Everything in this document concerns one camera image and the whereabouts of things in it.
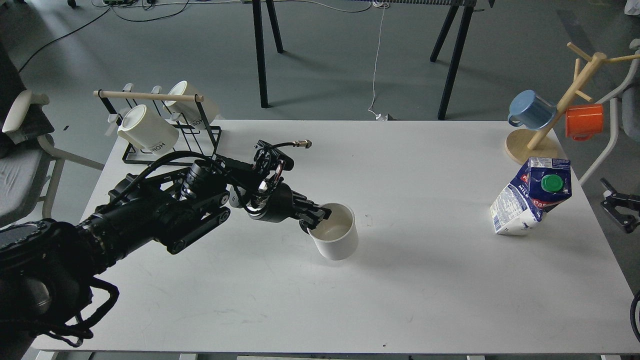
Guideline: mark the wooden mug tree stand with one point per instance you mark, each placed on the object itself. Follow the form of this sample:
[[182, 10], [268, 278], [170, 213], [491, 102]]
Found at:
[[524, 143]]

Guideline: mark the white chair left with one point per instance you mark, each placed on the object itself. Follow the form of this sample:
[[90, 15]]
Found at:
[[30, 174]]

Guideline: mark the blue white milk carton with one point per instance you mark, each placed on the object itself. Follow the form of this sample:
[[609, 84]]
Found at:
[[541, 184]]

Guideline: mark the blue metal mug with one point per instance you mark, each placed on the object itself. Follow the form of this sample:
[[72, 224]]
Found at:
[[531, 110]]

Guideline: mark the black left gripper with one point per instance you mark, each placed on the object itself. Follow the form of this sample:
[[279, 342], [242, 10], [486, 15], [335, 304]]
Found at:
[[284, 204]]

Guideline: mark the black wire mug rack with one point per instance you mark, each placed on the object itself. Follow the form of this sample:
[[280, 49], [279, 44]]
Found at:
[[118, 103]]

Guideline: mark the cream mug rear on rack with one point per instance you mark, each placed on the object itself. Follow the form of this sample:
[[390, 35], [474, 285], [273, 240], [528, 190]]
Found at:
[[189, 109]]

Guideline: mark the cream mug on rack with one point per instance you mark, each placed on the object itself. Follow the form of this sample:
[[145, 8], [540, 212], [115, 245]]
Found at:
[[148, 131], [189, 109]]

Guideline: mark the black table legs right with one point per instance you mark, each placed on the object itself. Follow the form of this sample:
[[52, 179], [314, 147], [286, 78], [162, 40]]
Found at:
[[468, 9]]

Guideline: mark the white chair right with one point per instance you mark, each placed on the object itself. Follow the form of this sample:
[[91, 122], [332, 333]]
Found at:
[[624, 112]]

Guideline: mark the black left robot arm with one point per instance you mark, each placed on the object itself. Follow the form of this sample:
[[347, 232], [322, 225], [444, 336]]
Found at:
[[49, 269]]

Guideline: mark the orange mug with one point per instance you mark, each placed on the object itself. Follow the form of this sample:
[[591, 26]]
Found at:
[[584, 121]]

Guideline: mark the white mug with black handle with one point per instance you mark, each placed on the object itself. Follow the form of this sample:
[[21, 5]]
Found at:
[[336, 238]]

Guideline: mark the cream mug front on rack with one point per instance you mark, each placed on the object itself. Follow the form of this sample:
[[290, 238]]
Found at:
[[148, 131]]

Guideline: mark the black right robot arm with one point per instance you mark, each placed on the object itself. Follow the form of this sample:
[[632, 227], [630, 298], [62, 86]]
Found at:
[[613, 200]]

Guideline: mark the white chair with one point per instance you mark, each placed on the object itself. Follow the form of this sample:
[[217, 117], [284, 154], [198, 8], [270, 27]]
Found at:
[[624, 112], [30, 174]]

